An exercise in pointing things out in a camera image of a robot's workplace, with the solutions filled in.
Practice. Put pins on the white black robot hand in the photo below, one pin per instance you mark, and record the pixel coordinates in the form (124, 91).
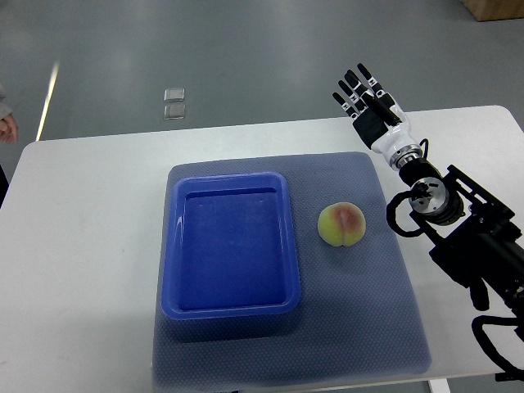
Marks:
(376, 116)

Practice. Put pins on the bystander hand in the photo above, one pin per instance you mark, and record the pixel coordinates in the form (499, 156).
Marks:
(9, 130)

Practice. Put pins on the green red peach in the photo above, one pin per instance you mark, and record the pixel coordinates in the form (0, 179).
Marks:
(341, 224)

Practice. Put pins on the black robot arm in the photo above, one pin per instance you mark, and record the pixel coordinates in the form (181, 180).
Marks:
(474, 237)

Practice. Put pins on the lower metal floor plate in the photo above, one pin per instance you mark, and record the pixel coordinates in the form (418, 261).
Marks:
(174, 112)

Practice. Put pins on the metal floor plate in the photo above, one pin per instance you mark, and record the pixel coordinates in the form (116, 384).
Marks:
(174, 112)
(174, 94)

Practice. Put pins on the upper metal floor plate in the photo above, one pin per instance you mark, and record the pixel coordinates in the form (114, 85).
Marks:
(174, 94)

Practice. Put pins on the grey bystander sleeve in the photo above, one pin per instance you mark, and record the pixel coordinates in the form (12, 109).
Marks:
(5, 110)

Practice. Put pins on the cardboard box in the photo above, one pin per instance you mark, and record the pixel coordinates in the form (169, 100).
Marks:
(491, 10)

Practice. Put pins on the blue grey textured mat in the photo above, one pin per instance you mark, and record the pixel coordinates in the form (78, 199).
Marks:
(357, 316)

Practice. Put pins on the blue plastic tray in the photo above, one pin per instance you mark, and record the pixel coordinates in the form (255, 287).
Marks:
(230, 249)

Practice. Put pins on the white table leg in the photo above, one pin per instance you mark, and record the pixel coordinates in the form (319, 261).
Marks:
(439, 385)

